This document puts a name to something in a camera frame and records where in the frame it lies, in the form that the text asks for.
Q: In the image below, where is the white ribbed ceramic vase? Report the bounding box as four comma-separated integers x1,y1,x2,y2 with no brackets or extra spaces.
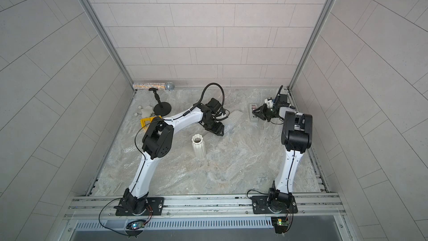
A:
191,134,206,159

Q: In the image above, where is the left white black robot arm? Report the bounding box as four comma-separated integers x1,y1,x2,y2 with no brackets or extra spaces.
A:
114,101,225,216

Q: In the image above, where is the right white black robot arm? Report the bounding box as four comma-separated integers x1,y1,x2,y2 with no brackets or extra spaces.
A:
253,104,313,213

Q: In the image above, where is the tape dispenser with red roll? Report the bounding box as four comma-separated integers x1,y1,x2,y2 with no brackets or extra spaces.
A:
249,103,258,122

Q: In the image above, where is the black round base stand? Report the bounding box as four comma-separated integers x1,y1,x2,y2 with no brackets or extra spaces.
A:
149,88,172,117

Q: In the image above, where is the silver glitter ball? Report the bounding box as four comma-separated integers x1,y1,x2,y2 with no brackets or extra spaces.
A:
165,82,175,91

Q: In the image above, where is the white plastic toy figure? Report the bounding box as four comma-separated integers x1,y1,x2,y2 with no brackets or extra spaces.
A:
134,106,154,118

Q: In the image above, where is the glittery silver strip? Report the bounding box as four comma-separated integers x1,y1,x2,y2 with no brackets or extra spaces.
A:
133,83,166,90

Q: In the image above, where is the right small circuit board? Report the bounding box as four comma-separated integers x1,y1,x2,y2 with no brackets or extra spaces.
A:
271,216,290,234

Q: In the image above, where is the small circuit board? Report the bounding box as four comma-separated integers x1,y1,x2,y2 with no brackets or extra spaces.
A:
126,220,146,231
271,216,290,234

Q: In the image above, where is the left small circuit board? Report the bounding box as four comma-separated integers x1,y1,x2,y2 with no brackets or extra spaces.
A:
126,220,146,231

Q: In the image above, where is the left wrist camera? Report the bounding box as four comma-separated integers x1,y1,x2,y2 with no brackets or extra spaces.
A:
206,98,223,116

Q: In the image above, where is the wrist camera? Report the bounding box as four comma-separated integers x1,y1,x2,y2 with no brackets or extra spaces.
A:
265,94,290,109
206,98,223,116

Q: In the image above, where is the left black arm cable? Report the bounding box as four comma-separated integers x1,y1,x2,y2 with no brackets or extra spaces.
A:
197,83,225,108

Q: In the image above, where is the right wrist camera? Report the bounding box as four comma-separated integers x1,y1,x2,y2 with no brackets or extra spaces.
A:
265,94,290,109

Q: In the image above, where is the yellow plastic triangular frame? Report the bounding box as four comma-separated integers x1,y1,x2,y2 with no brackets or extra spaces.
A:
140,116,162,128

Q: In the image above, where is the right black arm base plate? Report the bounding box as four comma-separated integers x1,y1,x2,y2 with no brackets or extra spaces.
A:
250,195,298,214

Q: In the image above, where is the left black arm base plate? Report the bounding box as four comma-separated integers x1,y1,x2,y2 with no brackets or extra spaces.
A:
114,197,165,216

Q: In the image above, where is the aluminium mounting rail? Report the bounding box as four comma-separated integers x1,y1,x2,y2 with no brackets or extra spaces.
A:
62,193,346,219

